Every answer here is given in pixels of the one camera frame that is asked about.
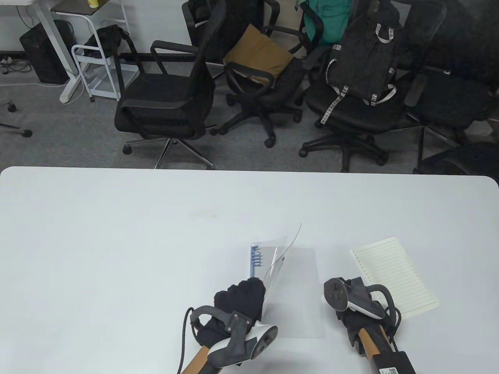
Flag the person's left hand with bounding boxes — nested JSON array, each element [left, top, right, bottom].
[[194, 279, 268, 348]]

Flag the person's right hand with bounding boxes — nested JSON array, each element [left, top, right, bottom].
[[336, 308, 391, 357]]

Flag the clear ring binder blue rings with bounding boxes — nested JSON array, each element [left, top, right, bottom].
[[249, 223, 326, 339]]

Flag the lined loose-leaf paper stack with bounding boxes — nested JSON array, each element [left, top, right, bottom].
[[350, 236, 441, 320]]

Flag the person's right forearm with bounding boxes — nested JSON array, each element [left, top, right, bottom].
[[357, 327, 392, 361]]

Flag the person's left forearm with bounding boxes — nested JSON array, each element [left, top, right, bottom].
[[180, 345, 219, 374]]

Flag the black and white controller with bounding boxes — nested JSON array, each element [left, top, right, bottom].
[[190, 306, 280, 369], [324, 277, 395, 321]]

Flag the black wrist sensor box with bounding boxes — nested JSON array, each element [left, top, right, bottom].
[[368, 351, 416, 374]]

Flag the black chair chrome base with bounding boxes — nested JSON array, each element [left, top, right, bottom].
[[114, 0, 228, 170]]

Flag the black chair with armrests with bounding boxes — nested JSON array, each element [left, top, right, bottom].
[[211, 24, 308, 148]]

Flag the black mesh office chair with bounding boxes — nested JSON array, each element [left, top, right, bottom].
[[403, 0, 499, 164]]

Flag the brown cushion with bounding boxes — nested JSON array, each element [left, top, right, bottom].
[[224, 23, 295, 87]]

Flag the white desk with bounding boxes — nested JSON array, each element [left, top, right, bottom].
[[0, 0, 84, 104]]

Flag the chair base with casters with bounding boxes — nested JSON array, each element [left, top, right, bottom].
[[0, 101, 33, 138]]

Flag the teal backpack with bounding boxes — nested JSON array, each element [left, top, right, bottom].
[[295, 0, 353, 45]]

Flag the black bag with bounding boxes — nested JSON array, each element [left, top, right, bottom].
[[84, 24, 131, 59]]

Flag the black computer tower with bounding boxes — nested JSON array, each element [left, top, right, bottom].
[[19, 19, 78, 85]]

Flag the white power strip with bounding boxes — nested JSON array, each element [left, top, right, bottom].
[[0, 56, 32, 74]]

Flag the black glove cable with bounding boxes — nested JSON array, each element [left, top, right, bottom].
[[177, 308, 195, 374], [384, 304, 403, 353]]

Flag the black backpack white straps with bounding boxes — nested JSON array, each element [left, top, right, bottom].
[[320, 0, 404, 127]]

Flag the white frame side table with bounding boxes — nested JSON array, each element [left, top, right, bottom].
[[51, 0, 141, 102]]

